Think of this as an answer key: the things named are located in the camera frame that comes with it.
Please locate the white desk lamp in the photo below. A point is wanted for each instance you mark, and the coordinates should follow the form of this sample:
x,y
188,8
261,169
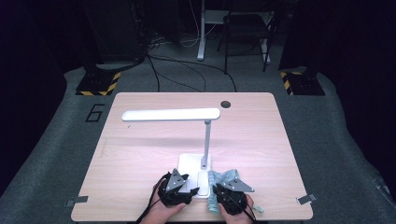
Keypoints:
x,y
171,114

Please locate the black chair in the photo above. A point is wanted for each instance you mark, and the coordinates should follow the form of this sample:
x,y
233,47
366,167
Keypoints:
x,y
246,26

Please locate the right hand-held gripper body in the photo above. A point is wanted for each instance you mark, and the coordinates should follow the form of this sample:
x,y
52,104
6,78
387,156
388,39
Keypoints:
x,y
236,186

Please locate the white desk frame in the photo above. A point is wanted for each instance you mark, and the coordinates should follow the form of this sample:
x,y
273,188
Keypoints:
x,y
201,37

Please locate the black yellow striped stand base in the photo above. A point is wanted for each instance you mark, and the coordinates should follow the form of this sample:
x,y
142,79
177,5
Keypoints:
x,y
98,83
305,84

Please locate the grey tape strip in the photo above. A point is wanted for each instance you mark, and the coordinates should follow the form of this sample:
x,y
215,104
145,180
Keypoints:
x,y
306,199
77,200

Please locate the black cabinet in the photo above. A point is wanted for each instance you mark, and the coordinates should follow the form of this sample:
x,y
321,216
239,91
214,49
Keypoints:
x,y
115,31

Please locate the person's left hand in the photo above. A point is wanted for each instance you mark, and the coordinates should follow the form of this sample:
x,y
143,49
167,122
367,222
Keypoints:
x,y
162,216

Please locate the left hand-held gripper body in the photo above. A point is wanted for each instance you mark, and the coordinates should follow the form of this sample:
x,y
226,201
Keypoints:
x,y
176,183

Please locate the person's right hand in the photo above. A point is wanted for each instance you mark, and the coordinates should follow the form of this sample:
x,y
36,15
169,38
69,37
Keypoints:
x,y
236,219

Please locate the light blue cloth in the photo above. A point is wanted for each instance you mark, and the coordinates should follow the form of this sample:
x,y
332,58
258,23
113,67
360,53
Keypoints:
x,y
219,177

